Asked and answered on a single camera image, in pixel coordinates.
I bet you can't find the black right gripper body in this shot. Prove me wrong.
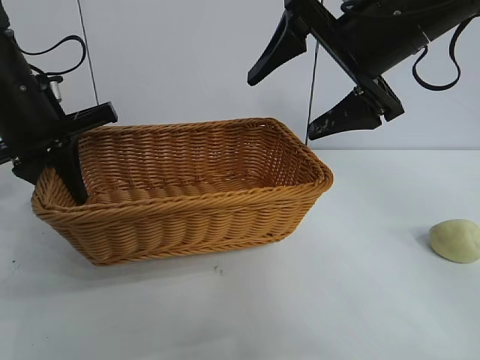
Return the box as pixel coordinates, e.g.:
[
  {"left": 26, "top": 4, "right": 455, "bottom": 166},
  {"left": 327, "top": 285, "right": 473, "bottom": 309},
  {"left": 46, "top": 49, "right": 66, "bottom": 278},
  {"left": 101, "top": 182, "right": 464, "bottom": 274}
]
[{"left": 283, "top": 0, "right": 405, "bottom": 122}]

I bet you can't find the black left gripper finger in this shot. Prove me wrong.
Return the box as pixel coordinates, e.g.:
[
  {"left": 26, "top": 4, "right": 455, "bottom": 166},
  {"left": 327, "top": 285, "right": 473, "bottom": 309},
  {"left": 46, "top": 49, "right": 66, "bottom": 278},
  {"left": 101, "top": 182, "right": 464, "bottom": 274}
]
[
  {"left": 48, "top": 133, "right": 89, "bottom": 206},
  {"left": 13, "top": 151, "right": 52, "bottom": 185}
]

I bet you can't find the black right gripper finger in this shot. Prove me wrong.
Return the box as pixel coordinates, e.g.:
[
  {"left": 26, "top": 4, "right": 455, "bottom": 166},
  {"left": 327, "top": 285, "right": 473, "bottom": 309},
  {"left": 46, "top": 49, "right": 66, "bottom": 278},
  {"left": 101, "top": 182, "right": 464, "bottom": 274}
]
[
  {"left": 247, "top": 9, "right": 308, "bottom": 87},
  {"left": 307, "top": 88, "right": 383, "bottom": 142}
]

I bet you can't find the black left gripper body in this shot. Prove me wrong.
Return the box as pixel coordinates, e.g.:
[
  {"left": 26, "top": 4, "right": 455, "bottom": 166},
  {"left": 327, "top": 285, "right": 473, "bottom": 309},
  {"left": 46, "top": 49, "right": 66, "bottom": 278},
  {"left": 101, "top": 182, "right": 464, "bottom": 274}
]
[{"left": 0, "top": 46, "right": 119, "bottom": 166}]

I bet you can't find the woven orange wicker basket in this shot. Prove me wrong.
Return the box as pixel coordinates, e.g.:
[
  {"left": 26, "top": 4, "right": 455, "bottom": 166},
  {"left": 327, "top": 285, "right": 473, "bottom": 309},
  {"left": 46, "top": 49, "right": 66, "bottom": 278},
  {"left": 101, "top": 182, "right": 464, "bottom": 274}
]
[{"left": 31, "top": 116, "right": 335, "bottom": 267}]

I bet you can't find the pale yellow egg yolk pastry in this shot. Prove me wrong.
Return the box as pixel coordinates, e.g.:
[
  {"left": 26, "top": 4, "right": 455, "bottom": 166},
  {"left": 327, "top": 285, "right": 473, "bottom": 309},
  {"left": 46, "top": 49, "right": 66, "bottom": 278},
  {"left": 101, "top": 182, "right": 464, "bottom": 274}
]
[{"left": 429, "top": 218, "right": 480, "bottom": 265}]

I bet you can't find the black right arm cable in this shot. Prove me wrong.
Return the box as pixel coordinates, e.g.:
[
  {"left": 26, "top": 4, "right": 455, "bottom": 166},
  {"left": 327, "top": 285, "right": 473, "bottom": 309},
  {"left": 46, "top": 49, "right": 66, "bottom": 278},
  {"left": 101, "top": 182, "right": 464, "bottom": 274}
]
[{"left": 412, "top": 14, "right": 480, "bottom": 91}]

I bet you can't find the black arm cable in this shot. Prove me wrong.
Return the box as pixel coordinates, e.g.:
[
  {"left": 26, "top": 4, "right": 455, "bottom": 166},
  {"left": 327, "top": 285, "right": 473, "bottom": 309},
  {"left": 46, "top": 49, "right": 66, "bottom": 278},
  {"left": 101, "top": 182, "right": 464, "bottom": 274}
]
[
  {"left": 412, "top": 14, "right": 480, "bottom": 91},
  {"left": 16, "top": 35, "right": 87, "bottom": 82}
]

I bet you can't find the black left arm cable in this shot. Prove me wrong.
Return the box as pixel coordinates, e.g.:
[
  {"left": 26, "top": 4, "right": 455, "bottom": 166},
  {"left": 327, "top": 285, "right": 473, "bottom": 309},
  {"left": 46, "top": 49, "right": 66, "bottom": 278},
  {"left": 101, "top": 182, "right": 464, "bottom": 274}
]
[{"left": 16, "top": 35, "right": 87, "bottom": 82}]

